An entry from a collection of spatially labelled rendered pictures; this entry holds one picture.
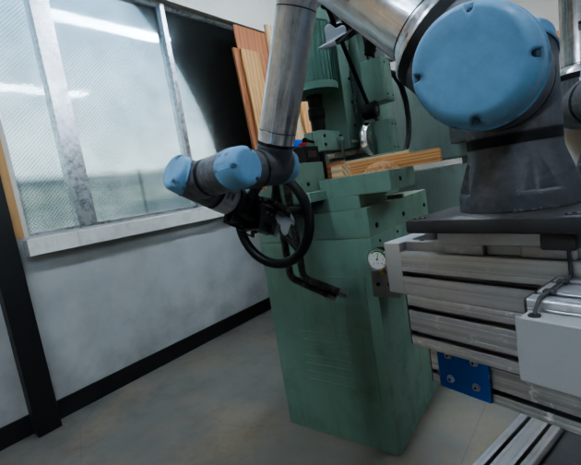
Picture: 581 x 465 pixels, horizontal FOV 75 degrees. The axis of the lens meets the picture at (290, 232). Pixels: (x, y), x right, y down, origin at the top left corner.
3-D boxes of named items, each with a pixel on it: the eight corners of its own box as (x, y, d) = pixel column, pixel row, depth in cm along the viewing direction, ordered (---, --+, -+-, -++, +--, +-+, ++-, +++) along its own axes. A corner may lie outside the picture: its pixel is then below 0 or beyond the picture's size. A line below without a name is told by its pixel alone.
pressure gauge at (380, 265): (369, 277, 107) (364, 248, 106) (373, 273, 110) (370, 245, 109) (389, 277, 103) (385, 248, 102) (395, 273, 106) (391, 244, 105)
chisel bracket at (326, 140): (306, 158, 133) (302, 134, 132) (326, 157, 144) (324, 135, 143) (325, 154, 128) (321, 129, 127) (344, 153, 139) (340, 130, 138)
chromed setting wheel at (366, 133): (360, 158, 133) (355, 122, 132) (374, 156, 143) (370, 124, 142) (368, 156, 132) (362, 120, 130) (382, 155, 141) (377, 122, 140)
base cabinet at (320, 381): (288, 423, 146) (257, 244, 138) (355, 355, 192) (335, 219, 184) (400, 458, 119) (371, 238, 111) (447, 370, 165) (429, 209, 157)
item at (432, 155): (283, 186, 146) (281, 176, 146) (286, 186, 148) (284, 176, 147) (440, 160, 111) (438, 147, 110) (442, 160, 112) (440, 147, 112)
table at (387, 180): (219, 214, 134) (216, 197, 133) (272, 203, 158) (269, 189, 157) (379, 194, 97) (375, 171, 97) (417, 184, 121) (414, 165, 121)
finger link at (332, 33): (311, 33, 109) (338, 15, 108) (320, 53, 113) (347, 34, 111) (313, 35, 107) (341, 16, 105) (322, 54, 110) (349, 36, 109)
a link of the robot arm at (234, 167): (270, 142, 71) (232, 156, 78) (227, 142, 63) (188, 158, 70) (279, 183, 72) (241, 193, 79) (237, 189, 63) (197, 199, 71)
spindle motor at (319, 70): (278, 101, 130) (264, 5, 127) (307, 104, 144) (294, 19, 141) (322, 85, 120) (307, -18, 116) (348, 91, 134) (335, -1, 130)
